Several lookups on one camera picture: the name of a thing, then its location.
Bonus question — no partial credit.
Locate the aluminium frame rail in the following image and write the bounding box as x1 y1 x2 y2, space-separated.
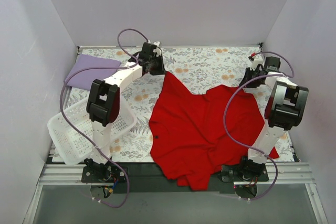
24 162 327 223

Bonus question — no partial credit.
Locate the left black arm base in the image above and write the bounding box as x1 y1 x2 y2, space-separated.
81 158 128 199

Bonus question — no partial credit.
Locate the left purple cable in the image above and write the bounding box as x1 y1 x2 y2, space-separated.
59 28 152 208

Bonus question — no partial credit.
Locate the floral patterned table cloth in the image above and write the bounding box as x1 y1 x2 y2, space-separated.
64 46 294 163

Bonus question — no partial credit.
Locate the white plastic basket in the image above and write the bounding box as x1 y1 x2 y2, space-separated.
47 98 137 165

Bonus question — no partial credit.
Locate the red t shirt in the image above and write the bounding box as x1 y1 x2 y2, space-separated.
149 72 264 190

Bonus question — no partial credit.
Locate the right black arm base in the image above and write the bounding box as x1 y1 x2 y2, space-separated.
218 156 269 199

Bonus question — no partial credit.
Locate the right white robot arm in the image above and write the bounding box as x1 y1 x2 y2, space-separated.
237 53 309 181

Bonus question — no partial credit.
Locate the folded lavender t shirt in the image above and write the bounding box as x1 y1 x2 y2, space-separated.
66 54 121 91

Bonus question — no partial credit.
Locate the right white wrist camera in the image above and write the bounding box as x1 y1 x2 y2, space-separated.
249 53 264 71

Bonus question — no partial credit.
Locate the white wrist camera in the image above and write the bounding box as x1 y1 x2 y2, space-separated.
249 53 264 71
151 41 162 55

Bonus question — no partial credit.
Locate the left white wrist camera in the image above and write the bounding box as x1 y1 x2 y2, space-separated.
151 41 162 55

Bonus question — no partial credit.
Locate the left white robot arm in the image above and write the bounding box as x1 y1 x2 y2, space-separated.
86 41 165 182

